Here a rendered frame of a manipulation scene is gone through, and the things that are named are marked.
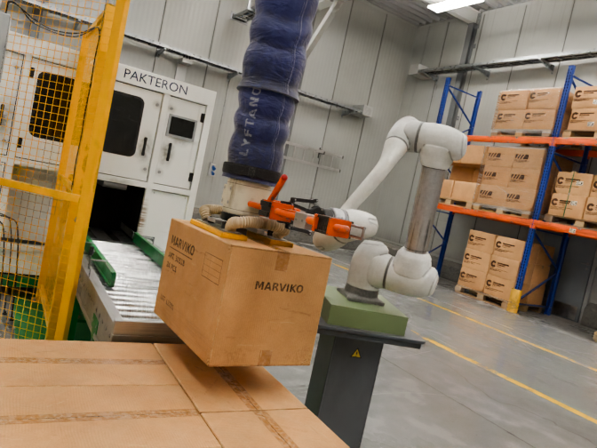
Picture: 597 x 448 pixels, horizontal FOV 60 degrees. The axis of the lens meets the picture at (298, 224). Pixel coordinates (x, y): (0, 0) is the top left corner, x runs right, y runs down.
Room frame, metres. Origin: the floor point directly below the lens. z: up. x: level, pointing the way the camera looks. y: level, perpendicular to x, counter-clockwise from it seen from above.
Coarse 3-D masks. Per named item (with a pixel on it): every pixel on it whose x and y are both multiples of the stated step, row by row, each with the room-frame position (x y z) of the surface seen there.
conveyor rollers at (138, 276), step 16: (96, 240) 4.08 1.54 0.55; (112, 256) 3.62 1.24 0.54; (128, 256) 3.76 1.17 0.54; (144, 256) 3.83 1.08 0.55; (96, 272) 3.06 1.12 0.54; (128, 272) 3.24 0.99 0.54; (144, 272) 3.30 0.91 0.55; (160, 272) 3.43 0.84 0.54; (112, 288) 2.77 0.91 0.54; (128, 288) 2.82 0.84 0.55; (144, 288) 2.94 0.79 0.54; (128, 304) 2.55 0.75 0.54; (144, 304) 2.59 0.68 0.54; (160, 320) 2.37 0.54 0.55
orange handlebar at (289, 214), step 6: (252, 204) 1.85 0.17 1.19; (258, 204) 1.82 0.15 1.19; (276, 210) 1.70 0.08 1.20; (282, 210) 1.67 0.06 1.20; (288, 210) 1.63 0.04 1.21; (294, 210) 1.65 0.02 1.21; (282, 216) 1.67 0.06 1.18; (288, 216) 1.63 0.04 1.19; (294, 216) 1.59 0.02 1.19; (306, 222) 1.53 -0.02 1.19; (312, 222) 1.50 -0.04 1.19; (336, 228) 1.41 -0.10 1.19; (342, 228) 1.41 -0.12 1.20; (348, 228) 1.42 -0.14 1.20
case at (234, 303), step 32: (192, 224) 2.02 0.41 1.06; (192, 256) 1.87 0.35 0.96; (224, 256) 1.65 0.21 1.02; (256, 256) 1.67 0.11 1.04; (288, 256) 1.74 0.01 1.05; (320, 256) 1.81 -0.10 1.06; (160, 288) 2.09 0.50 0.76; (192, 288) 1.82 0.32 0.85; (224, 288) 1.62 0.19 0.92; (256, 288) 1.68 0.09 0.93; (288, 288) 1.75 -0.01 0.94; (320, 288) 1.82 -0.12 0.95; (192, 320) 1.78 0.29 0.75; (224, 320) 1.63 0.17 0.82; (256, 320) 1.69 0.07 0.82; (288, 320) 1.76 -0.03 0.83; (224, 352) 1.64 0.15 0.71; (256, 352) 1.71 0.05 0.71; (288, 352) 1.78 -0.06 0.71
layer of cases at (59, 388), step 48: (0, 384) 1.46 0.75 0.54; (48, 384) 1.52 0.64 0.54; (96, 384) 1.59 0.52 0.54; (144, 384) 1.66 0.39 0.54; (192, 384) 1.74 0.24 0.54; (240, 384) 1.83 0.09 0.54; (0, 432) 1.22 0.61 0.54; (48, 432) 1.27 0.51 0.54; (96, 432) 1.32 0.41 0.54; (144, 432) 1.37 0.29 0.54; (192, 432) 1.42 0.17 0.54; (240, 432) 1.48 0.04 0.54; (288, 432) 1.54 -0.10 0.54
